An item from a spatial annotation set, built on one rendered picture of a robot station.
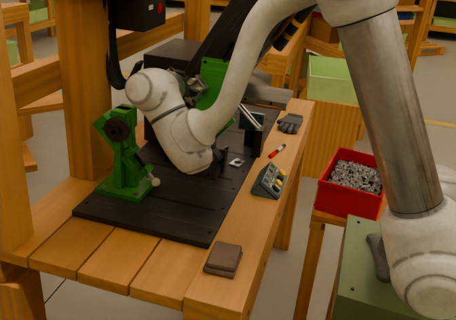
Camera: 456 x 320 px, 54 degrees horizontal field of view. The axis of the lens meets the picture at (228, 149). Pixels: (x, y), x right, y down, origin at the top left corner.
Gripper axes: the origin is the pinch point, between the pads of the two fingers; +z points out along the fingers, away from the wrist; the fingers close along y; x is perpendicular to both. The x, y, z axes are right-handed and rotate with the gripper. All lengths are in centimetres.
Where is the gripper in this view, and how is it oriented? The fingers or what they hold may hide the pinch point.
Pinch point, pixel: (195, 85)
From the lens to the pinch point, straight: 146.1
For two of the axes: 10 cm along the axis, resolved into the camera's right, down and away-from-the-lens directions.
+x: -7.8, 5.5, 3.0
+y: -5.7, -8.2, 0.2
